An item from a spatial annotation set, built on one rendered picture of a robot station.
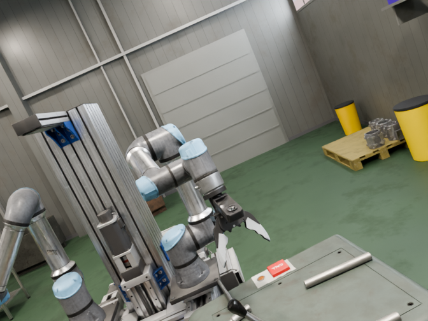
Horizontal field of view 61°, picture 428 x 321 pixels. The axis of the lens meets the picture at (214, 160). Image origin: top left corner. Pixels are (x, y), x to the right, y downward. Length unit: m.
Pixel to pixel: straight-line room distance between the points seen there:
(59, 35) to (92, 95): 1.42
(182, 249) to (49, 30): 7.91
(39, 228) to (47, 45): 7.50
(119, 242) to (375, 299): 1.06
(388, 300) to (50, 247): 1.35
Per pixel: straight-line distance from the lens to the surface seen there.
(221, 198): 0.99
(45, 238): 1.78
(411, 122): 4.98
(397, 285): 1.03
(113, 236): 1.65
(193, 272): 1.57
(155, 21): 8.65
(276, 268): 1.22
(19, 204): 1.64
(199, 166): 0.99
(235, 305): 0.90
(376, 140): 5.59
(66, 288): 1.68
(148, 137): 1.45
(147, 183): 1.08
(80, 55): 8.82
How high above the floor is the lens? 1.86
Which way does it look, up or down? 10 degrees down
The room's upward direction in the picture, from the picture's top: 24 degrees counter-clockwise
